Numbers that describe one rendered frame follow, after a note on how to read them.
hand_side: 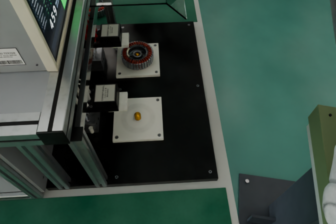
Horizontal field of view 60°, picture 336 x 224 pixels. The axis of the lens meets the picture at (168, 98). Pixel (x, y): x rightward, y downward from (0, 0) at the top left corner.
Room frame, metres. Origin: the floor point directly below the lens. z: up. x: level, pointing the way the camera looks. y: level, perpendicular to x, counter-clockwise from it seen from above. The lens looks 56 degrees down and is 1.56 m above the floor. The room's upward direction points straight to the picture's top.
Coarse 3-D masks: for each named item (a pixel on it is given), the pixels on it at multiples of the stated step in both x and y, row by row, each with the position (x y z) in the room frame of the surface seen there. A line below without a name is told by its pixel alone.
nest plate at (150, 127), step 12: (132, 108) 0.49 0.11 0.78; (144, 108) 0.49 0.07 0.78; (156, 108) 0.49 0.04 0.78; (120, 120) 0.44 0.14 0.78; (132, 120) 0.44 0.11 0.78; (144, 120) 0.44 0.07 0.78; (156, 120) 0.44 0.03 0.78; (120, 132) 0.40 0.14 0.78; (132, 132) 0.40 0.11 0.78; (144, 132) 0.40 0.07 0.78; (156, 132) 0.40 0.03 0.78
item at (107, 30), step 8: (104, 24) 0.72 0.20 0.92; (112, 24) 0.72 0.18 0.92; (104, 32) 0.68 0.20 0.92; (112, 32) 0.68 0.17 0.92; (120, 32) 0.70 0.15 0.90; (128, 32) 0.72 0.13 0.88; (96, 40) 0.67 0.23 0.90; (104, 40) 0.66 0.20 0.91; (112, 40) 0.66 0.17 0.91; (120, 40) 0.67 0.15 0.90; (128, 40) 0.69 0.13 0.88
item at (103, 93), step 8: (96, 88) 0.46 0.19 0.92; (104, 88) 0.46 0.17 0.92; (112, 88) 0.46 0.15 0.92; (96, 96) 0.44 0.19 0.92; (104, 96) 0.44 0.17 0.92; (112, 96) 0.44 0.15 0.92; (120, 96) 0.47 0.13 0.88; (96, 104) 0.42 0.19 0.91; (104, 104) 0.42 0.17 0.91; (112, 104) 0.42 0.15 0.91; (120, 104) 0.44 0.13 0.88; (88, 112) 0.44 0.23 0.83
